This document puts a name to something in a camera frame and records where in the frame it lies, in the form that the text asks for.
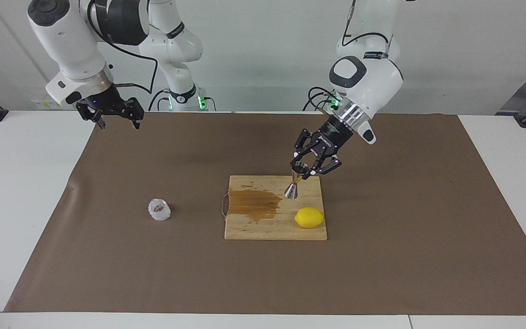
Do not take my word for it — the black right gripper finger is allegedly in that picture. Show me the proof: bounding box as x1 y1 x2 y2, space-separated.
80 107 107 131
124 97 145 130

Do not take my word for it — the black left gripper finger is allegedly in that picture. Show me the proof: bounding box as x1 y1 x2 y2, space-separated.
290 129 313 170
305 154 342 181

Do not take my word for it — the steel double jigger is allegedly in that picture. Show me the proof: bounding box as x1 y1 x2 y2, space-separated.
284 167 314 201

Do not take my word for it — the yellow lemon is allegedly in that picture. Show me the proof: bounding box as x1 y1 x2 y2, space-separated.
295 207 325 229

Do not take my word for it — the wooden cutting board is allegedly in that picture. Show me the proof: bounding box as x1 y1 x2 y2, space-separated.
224 175 328 241

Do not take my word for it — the brown table mat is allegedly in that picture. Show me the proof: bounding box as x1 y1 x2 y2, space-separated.
4 111 526 316

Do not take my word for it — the black base cable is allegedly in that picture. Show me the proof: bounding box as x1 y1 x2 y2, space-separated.
303 87 339 111
148 89 171 111

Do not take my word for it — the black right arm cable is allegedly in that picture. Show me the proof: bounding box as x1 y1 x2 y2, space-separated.
87 0 159 95

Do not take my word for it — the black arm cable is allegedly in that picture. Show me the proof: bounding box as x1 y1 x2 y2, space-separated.
87 0 159 95
342 0 390 47

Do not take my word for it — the white wall outlet strip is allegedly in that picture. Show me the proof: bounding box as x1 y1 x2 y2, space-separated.
32 89 63 110

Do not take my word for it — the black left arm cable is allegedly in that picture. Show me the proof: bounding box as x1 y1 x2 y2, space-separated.
342 0 390 47

